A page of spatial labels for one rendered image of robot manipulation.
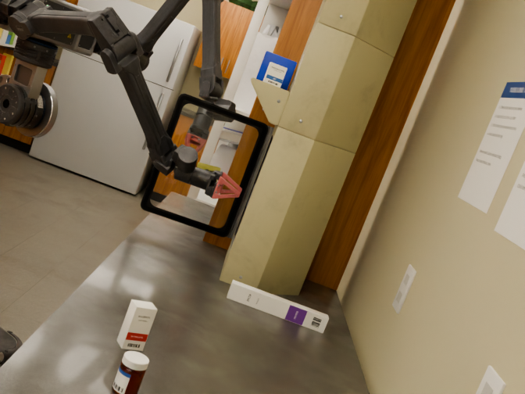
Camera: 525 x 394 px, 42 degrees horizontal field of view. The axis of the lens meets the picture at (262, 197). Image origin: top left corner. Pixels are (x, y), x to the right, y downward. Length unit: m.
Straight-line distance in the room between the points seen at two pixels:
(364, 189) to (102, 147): 4.94
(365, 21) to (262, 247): 0.68
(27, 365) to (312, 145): 1.02
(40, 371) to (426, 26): 1.63
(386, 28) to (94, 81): 5.23
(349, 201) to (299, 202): 0.39
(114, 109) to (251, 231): 5.11
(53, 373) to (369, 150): 1.41
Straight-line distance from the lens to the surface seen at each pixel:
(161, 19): 2.49
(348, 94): 1.94
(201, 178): 2.03
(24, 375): 1.18
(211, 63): 2.31
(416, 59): 2.31
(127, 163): 6.96
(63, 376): 1.20
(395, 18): 2.02
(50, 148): 7.14
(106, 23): 1.87
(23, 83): 2.50
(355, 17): 1.91
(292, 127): 1.89
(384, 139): 2.29
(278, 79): 1.98
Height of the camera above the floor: 1.50
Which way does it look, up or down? 9 degrees down
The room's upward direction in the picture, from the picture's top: 21 degrees clockwise
